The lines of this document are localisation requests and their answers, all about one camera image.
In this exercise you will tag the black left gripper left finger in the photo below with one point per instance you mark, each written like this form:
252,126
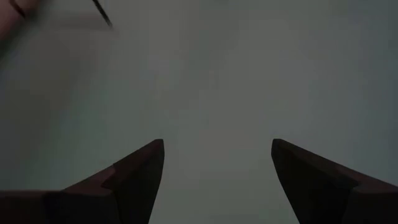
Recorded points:
118,205

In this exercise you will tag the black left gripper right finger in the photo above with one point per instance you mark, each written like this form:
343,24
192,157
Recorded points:
335,202

